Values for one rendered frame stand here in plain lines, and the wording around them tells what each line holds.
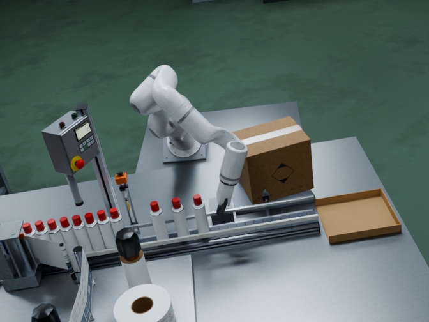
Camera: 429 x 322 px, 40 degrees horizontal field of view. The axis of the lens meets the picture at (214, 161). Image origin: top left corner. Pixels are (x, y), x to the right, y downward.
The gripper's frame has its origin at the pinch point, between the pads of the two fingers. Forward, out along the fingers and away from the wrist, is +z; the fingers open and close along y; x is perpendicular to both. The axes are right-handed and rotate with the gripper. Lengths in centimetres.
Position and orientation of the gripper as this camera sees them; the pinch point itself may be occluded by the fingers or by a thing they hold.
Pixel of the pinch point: (220, 209)
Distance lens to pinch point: 246.8
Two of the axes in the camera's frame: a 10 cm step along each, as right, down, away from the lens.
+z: -2.0, 8.4, 5.1
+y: 0.8, 5.3, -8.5
